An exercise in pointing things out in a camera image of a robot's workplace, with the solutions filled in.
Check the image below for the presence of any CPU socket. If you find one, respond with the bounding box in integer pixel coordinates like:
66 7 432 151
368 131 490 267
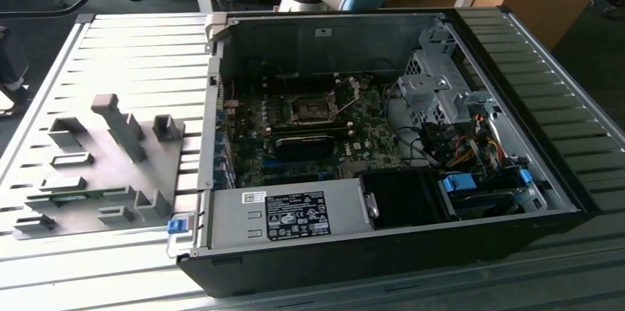
287 91 343 125

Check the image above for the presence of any black fan shroud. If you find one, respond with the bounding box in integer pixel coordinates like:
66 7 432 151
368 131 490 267
357 168 458 231

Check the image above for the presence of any green motherboard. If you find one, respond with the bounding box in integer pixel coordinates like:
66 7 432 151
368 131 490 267
216 72 430 190

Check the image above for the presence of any grey case handle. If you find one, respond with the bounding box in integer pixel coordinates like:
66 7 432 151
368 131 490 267
203 12 241 55

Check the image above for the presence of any silver power supply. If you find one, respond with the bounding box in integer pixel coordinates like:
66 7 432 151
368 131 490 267
201 178 376 253

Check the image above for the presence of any blue disk carrier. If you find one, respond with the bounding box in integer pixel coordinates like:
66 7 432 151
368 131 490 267
438 173 478 194

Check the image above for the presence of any black PC case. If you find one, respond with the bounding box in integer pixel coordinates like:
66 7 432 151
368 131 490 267
173 6 602 299

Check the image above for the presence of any metal drive cage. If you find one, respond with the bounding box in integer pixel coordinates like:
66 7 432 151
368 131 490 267
395 14 499 125

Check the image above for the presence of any grey cable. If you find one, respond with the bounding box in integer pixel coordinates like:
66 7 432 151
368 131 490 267
407 140 443 165

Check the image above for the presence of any green RAM stick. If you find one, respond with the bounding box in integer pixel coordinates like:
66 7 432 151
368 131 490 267
45 189 121 203

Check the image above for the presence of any silver chipset heatsink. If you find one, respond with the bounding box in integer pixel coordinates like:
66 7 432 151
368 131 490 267
339 162 367 176

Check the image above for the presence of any grey parts rack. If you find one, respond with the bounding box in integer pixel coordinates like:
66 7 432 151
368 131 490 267
9 93 186 241

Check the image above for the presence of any metal socket cover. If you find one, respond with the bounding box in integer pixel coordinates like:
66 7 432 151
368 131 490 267
325 75 363 116

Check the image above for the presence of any black graphics card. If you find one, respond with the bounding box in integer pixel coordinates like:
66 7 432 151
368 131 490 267
271 134 336 161

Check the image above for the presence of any blue case latch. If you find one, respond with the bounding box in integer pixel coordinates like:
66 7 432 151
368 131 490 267
165 217 189 235

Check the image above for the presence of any yellow red wire bundle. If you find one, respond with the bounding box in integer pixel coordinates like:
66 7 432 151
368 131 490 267
438 113 507 176

